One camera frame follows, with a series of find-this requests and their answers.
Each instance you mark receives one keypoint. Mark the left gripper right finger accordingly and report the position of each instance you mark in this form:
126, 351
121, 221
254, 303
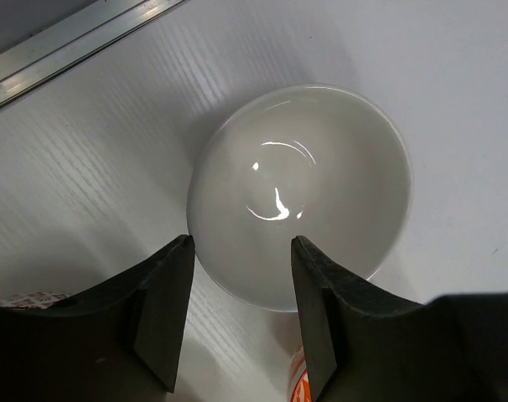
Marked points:
363, 343

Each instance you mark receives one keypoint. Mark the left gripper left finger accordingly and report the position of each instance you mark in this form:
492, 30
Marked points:
117, 341

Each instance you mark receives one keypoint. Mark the small patterned bowl under arm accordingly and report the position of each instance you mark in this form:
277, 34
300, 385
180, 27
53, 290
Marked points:
34, 300

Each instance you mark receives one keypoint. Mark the orange coral pattern bowl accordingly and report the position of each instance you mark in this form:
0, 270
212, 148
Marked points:
298, 384

